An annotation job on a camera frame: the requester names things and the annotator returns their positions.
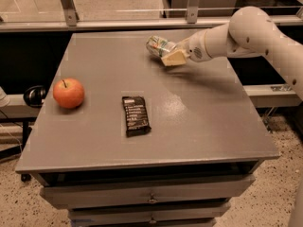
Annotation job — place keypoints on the black snack bar wrapper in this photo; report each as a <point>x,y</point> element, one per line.
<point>136,116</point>

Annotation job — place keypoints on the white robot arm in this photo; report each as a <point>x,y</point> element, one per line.
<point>275,199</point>

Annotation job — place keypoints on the red apple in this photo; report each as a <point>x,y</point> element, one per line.
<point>68,93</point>

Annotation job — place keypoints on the metal railing frame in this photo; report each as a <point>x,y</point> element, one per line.
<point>85,15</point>

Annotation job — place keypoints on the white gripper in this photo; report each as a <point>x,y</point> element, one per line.
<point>195,48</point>

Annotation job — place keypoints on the black round device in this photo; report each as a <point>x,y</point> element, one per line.
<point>35,96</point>

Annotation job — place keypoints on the grey drawer cabinet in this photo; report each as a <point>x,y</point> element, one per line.
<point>150,146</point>

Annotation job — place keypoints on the green silver 7up can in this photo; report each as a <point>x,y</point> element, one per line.
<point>159,46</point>

